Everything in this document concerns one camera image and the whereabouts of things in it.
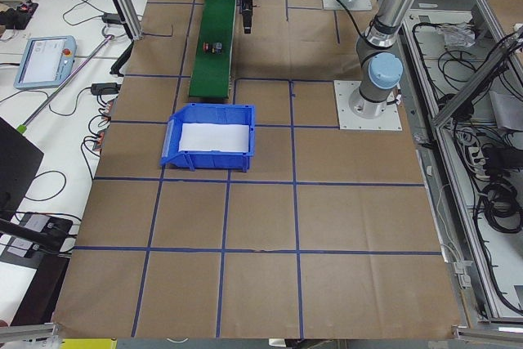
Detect white foam pad source bin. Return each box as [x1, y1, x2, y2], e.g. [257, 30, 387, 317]
[179, 123, 250, 153]

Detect blue bin with buttons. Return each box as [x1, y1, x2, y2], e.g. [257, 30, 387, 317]
[160, 103, 256, 172]

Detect teach pendant tablet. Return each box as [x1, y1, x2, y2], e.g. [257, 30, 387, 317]
[13, 35, 77, 90]

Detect black power adapter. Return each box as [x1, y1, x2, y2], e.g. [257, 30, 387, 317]
[101, 13, 123, 25]

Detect green conveyor belt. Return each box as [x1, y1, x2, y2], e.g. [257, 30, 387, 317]
[189, 0, 236, 99]

